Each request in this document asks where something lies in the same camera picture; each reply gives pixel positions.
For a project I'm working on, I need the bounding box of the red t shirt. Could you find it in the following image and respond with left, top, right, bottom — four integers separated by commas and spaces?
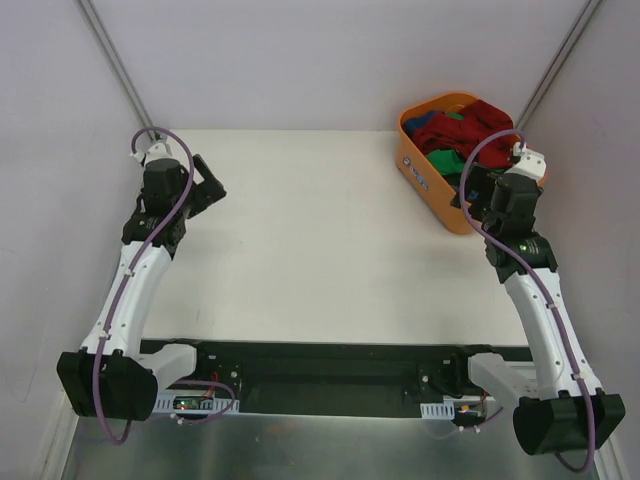
409, 100, 513, 162

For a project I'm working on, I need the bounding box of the right grey cable duct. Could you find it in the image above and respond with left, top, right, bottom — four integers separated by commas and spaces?
420, 401, 456, 421

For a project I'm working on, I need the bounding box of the orange plastic bin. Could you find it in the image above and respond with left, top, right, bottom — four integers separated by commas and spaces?
396, 92, 547, 235

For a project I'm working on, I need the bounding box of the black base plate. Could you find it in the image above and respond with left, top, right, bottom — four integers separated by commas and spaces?
139, 339, 506, 416

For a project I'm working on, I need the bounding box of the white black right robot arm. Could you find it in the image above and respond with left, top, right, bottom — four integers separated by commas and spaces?
450, 150, 626, 458

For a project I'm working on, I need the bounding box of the green t shirt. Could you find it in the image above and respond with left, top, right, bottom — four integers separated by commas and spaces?
426, 149, 465, 176

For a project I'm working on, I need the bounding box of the blue t shirt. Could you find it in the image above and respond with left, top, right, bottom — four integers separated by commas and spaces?
403, 110, 440, 137

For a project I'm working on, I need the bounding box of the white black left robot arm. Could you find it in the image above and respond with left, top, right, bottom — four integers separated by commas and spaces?
56, 143, 226, 421

